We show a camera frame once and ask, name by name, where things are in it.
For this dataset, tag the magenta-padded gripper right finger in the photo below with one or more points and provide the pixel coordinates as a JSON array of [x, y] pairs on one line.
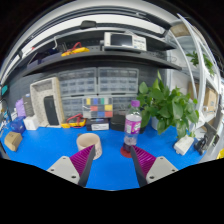
[[160, 167]]

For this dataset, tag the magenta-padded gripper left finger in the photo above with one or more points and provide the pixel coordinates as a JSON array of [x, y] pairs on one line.
[[64, 167]]

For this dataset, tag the clear bottle with purple cap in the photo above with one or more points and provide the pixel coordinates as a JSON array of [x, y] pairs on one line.
[[132, 128]]

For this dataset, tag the white power adapter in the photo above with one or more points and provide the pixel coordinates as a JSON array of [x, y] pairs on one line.
[[183, 145]]

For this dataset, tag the beige mug with dark dashes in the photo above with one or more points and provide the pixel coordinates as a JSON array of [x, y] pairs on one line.
[[88, 140]]

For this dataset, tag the yellow multimeter with red leads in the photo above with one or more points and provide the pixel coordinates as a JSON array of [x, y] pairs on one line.
[[75, 123]]

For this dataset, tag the black box with white label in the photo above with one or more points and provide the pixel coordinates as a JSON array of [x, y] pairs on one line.
[[97, 125]]

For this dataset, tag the brown cardboard box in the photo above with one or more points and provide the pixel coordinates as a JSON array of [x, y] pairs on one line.
[[13, 141]]

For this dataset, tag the black speaker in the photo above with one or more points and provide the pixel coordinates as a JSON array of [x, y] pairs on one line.
[[51, 110]]

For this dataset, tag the green potted plant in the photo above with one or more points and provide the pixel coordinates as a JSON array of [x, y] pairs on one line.
[[166, 106]]

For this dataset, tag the plain black box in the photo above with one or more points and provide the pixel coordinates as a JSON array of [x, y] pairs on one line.
[[117, 122]]

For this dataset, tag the blue box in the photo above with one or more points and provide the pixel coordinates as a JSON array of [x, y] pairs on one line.
[[18, 125]]

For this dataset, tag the clear organizer with coloured parts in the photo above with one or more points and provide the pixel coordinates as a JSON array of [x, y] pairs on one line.
[[97, 107]]

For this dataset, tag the dark grey upright box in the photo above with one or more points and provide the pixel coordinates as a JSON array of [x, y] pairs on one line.
[[28, 105]]

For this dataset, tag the white pegboard tray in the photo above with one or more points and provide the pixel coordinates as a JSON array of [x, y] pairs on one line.
[[37, 100]]

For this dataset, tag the purple bag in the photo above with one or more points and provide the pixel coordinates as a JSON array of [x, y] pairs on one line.
[[20, 107]]

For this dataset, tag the white shelf rack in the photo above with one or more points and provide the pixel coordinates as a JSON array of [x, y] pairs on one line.
[[201, 83]]

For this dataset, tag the dark shelf unit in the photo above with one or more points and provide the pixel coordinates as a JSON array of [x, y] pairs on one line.
[[100, 56]]

